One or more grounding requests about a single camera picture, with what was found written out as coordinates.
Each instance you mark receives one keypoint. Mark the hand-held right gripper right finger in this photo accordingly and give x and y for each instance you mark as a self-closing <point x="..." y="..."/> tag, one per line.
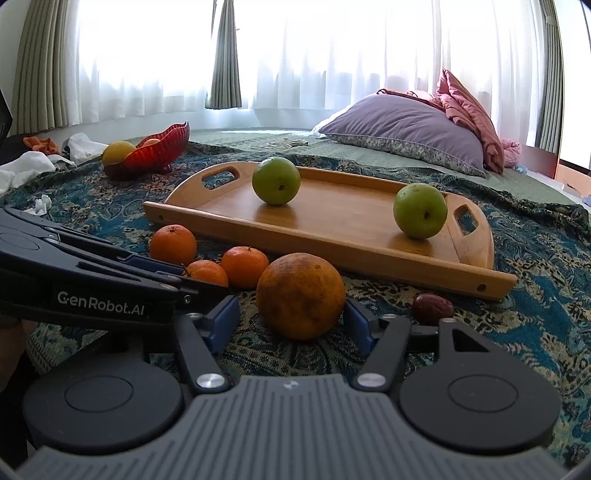
<point x="358" y="323"/>

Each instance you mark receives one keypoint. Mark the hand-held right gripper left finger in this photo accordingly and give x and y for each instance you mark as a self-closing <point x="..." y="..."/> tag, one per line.
<point x="224" y="321"/>

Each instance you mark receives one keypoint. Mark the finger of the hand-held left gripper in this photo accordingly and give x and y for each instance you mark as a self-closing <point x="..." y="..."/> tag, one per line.
<point x="147" y="265"/>
<point x="205" y="290"/>

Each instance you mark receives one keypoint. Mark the small orange tangerine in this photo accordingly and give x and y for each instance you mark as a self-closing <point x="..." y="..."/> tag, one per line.
<point x="206" y="273"/>
<point x="244" y="266"/>
<point x="173" y="243"/>

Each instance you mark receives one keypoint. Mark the large orange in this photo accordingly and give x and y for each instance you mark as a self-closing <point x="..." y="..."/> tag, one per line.
<point x="300" y="295"/>

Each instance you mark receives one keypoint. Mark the red jujube date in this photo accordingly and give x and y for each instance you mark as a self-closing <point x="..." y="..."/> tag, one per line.
<point x="431" y="308"/>

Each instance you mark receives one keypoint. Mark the wooden serving tray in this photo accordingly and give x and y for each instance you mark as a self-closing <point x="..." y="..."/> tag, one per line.
<point x="341" y="217"/>

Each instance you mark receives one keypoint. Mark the crumpled white tissue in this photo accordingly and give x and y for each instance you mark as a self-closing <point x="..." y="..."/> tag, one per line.
<point x="39" y="205"/>

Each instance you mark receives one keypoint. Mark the red glass bowl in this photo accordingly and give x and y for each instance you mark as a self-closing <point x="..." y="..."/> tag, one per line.
<point x="152" y="154"/>

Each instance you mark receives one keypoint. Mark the yellow lemon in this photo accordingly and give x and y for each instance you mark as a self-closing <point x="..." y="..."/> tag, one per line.
<point x="117" y="152"/>

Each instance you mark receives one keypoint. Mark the orange fruit in bowl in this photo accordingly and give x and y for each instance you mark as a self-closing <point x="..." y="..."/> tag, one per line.
<point x="150" y="141"/>

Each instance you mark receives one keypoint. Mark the green apple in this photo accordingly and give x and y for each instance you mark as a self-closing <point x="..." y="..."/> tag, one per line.
<point x="276" y="181"/>
<point x="420" y="211"/>

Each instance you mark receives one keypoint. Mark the white plastic bag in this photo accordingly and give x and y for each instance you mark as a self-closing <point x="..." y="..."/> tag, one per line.
<point x="85" y="145"/>

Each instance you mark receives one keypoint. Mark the white cloth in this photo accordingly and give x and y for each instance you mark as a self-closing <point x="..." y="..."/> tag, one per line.
<point x="27" y="166"/>

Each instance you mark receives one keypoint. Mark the orange cloth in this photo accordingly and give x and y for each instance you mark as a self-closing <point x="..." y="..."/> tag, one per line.
<point x="41" y="144"/>

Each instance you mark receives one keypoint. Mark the green bedspread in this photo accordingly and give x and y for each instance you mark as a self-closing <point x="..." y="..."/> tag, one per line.
<point x="341" y="150"/>

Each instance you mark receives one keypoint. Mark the blue patterned blanket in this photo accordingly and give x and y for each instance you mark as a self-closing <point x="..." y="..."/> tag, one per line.
<point x="531" y="286"/>

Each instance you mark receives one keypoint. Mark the purple pillow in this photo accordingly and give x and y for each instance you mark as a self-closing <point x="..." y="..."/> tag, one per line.
<point x="406" y="127"/>

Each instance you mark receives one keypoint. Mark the green curtain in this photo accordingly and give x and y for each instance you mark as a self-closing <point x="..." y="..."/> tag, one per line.
<point x="551" y="78"/>
<point x="226" y="60"/>
<point x="44" y="64"/>

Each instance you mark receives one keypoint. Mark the small pink cloth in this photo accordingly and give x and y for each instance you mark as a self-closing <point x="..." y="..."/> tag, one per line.
<point x="511" y="151"/>

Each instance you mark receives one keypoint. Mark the pink quilt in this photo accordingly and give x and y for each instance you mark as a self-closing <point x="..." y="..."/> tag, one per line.
<point x="466" y="113"/>

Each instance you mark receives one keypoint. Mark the white sheer curtain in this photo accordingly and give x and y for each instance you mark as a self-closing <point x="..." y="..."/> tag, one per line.
<point x="351" y="50"/>

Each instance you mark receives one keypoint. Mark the white wardrobe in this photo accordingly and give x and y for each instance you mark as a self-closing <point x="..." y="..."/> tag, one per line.
<point x="575" y="92"/>

